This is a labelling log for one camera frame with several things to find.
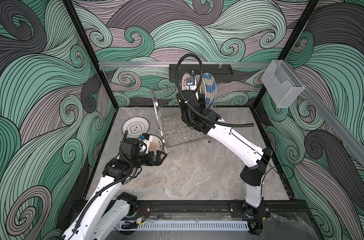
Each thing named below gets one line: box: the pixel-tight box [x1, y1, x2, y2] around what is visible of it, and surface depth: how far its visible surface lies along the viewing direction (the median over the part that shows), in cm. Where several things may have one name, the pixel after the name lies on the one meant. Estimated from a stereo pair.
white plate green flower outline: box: [122, 117, 150, 139], surface depth 109 cm
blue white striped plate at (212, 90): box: [208, 73, 217, 109], surface depth 73 cm
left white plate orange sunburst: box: [149, 134, 164, 156], surface depth 100 cm
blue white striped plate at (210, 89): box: [202, 72, 217, 109], surface depth 74 cm
